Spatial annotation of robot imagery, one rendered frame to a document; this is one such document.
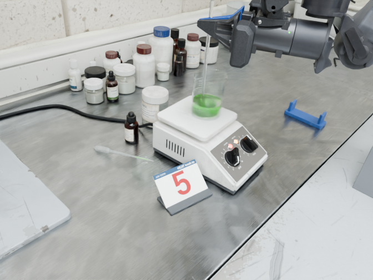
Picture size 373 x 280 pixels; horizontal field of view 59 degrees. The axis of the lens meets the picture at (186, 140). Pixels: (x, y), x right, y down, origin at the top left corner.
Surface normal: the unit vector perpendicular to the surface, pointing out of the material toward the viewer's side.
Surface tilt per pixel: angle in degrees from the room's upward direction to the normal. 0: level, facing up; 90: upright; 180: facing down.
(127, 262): 0
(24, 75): 90
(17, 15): 90
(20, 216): 0
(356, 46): 86
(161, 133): 90
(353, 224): 0
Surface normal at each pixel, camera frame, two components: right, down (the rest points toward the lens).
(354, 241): 0.07, -0.82
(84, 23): 0.73, 0.44
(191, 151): -0.61, 0.42
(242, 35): -0.29, 0.54
